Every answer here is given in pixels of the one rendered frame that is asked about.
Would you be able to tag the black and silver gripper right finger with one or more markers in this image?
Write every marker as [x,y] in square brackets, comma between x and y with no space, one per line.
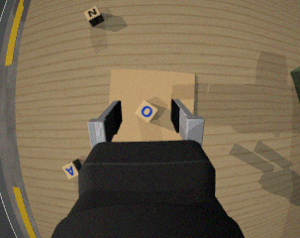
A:
[189,127]

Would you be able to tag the wooden letter block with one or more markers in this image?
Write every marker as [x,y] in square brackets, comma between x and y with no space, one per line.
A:
[146,111]
[72,169]
[94,16]

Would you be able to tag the tan flat mat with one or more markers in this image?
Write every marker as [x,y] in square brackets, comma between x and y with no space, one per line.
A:
[158,87]

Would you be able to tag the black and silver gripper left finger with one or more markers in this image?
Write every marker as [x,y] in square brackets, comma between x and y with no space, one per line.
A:
[106,125]

